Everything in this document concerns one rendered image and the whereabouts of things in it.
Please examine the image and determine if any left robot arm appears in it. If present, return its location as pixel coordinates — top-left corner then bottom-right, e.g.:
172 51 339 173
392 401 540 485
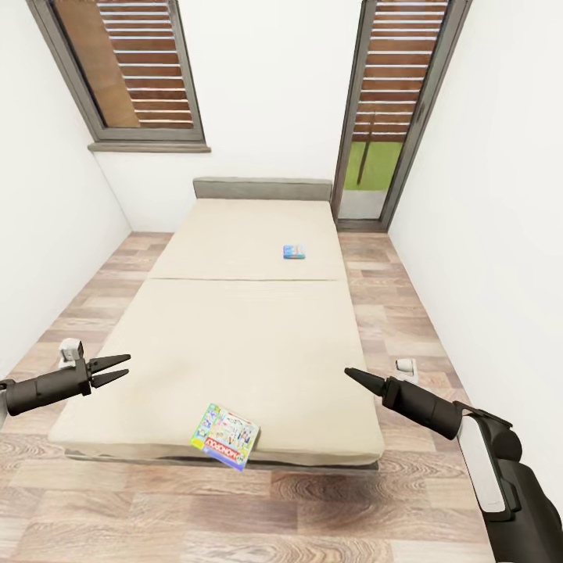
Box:
0 338 131 430

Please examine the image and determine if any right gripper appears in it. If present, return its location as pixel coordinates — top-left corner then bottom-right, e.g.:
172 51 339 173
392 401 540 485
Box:
344 367 436 428

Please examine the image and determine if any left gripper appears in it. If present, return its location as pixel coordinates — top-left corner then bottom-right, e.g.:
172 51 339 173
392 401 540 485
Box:
35 354 131 406

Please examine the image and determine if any board game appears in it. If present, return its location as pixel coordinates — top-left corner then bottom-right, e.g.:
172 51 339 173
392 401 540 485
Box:
189 403 260 472
283 245 306 258

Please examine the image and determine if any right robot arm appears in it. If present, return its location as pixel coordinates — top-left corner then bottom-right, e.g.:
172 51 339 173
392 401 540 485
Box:
344 359 563 563

